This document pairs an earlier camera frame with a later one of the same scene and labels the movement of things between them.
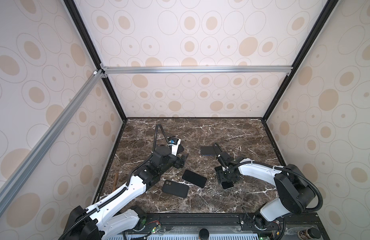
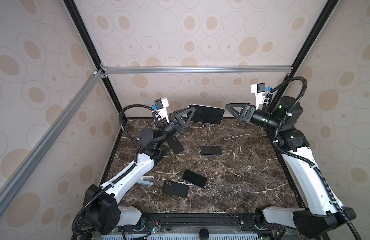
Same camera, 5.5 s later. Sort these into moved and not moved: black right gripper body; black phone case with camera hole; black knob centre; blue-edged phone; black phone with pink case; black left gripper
Moved: black left gripper; black right gripper body
Not moved: black phone case with camera hole; blue-edged phone; black knob centre; black phone with pink case
